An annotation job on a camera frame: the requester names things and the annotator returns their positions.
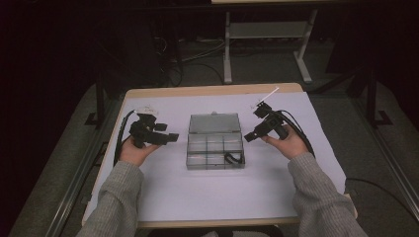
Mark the right hand-held gripper black cable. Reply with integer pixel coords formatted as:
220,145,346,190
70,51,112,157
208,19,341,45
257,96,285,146
276,109,419,222

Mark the person's right hand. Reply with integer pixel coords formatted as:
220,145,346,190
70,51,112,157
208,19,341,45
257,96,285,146
261,124,310,161

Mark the white paper sheet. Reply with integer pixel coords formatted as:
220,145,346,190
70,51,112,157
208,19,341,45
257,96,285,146
83,92,347,222

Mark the metal floor rail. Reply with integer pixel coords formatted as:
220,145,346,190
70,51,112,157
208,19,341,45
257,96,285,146
352,98,419,215
45,98,117,237

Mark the white metal desk frame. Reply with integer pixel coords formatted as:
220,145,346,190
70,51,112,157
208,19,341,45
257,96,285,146
210,0,319,85

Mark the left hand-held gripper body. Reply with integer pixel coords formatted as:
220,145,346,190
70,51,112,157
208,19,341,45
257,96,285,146
128,106,159,149

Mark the black looped cord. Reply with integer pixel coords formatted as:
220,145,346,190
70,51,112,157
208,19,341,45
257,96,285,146
224,152,245,165

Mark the black metal stand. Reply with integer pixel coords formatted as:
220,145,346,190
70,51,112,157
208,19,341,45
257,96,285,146
365,67,393,127
84,75,107,127

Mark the person's left hand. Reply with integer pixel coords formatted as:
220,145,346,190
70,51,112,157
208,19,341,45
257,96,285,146
119,136,162,167

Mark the tangle of floor cables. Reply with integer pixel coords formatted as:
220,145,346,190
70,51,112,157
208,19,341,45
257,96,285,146
151,36,228,87

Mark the clear plastic compartment box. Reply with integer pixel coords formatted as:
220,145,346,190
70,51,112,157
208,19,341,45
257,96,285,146
186,112,246,171

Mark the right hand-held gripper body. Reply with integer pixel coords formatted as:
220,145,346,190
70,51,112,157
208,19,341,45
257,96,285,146
251,86,290,140

